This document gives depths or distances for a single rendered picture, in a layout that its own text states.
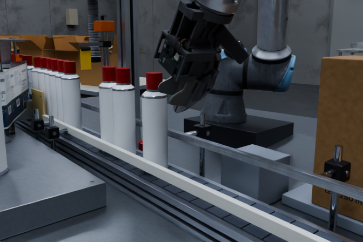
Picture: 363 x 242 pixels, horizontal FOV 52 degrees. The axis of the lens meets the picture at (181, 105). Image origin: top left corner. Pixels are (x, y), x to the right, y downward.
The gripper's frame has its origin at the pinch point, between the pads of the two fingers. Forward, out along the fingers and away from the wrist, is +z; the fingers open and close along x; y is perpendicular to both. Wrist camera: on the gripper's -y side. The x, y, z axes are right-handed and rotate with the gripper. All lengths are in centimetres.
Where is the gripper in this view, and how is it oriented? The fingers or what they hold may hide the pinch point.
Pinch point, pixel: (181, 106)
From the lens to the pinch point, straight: 68.8
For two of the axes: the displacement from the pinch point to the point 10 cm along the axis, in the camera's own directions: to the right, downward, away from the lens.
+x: 5.5, 6.2, -5.6
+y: -7.7, 1.2, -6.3
